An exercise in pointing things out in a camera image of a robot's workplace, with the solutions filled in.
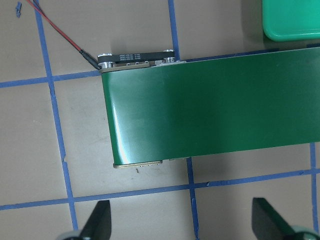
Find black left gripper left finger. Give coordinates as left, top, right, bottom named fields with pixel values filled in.
left=56, top=199, right=112, bottom=240

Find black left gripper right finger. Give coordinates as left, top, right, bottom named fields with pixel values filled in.
left=251, top=197, right=320, bottom=240

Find green conveyor belt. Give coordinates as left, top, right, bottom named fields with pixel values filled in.
left=101, top=47, right=320, bottom=166

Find green plastic tray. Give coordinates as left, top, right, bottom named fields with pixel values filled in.
left=261, top=0, right=320, bottom=42

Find red black wire cable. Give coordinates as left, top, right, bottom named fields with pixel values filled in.
left=24, top=0, right=103, bottom=70

